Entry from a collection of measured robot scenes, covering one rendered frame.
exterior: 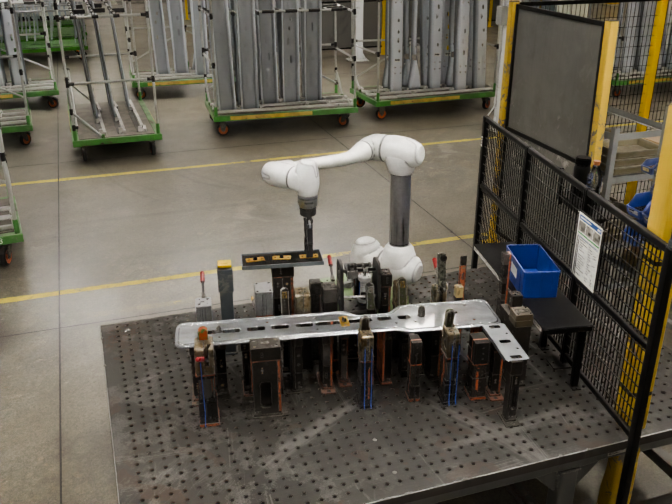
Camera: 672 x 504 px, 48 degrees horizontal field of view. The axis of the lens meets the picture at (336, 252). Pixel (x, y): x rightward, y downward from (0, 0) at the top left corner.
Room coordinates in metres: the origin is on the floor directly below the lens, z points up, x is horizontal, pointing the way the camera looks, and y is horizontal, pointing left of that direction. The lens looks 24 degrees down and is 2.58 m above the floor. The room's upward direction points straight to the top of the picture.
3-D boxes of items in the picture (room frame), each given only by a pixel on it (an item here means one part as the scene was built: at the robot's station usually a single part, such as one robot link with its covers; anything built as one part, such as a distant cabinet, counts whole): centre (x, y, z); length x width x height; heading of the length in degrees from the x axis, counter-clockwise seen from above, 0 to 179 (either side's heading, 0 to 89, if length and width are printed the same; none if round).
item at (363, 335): (2.66, -0.12, 0.87); 0.12 x 0.09 x 0.35; 9
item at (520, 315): (2.81, -0.79, 0.88); 0.08 x 0.08 x 0.36; 9
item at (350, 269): (3.04, -0.10, 0.94); 0.18 x 0.13 x 0.49; 99
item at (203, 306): (2.89, 0.57, 0.88); 0.11 x 0.10 x 0.36; 9
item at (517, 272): (3.13, -0.90, 1.09); 0.30 x 0.17 x 0.13; 4
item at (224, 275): (3.07, 0.50, 0.92); 0.08 x 0.08 x 0.44; 9
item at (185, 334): (2.81, -0.02, 1.00); 1.38 x 0.22 x 0.02; 99
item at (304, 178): (3.15, 0.14, 1.54); 0.13 x 0.11 x 0.16; 57
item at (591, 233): (2.88, -1.06, 1.30); 0.23 x 0.02 x 0.31; 9
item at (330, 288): (3.01, 0.03, 0.89); 0.13 x 0.11 x 0.38; 9
